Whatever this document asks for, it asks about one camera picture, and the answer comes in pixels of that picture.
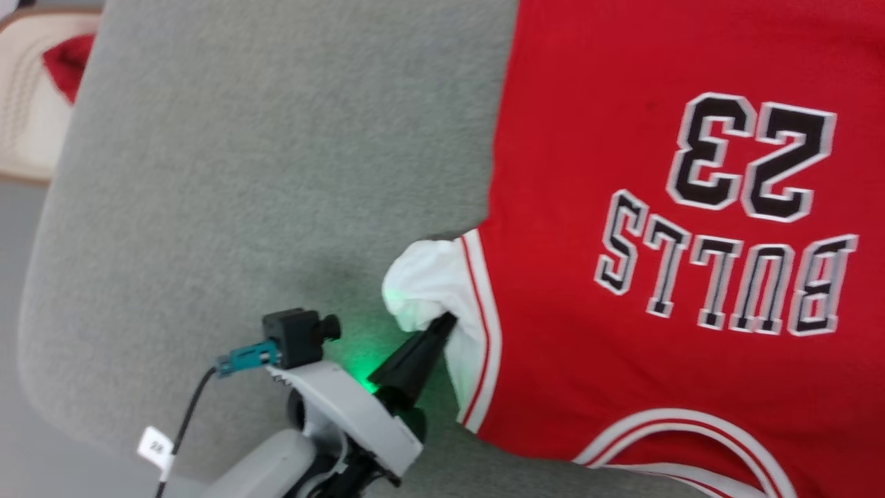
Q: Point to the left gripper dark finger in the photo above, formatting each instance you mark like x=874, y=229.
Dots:
x=415, y=363

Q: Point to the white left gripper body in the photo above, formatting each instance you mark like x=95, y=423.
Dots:
x=352, y=415

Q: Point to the red and white basketball jersey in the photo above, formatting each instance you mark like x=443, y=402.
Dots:
x=622, y=138

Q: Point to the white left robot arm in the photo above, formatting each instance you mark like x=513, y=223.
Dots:
x=263, y=467

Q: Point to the grey fabric sofa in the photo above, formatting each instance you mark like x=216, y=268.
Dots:
x=263, y=173

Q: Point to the beige laundry basket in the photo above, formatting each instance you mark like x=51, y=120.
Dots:
x=24, y=111

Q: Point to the small red cloth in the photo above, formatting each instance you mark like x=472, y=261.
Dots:
x=69, y=66

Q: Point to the teal left camera connector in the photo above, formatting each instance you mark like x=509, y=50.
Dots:
x=245, y=358

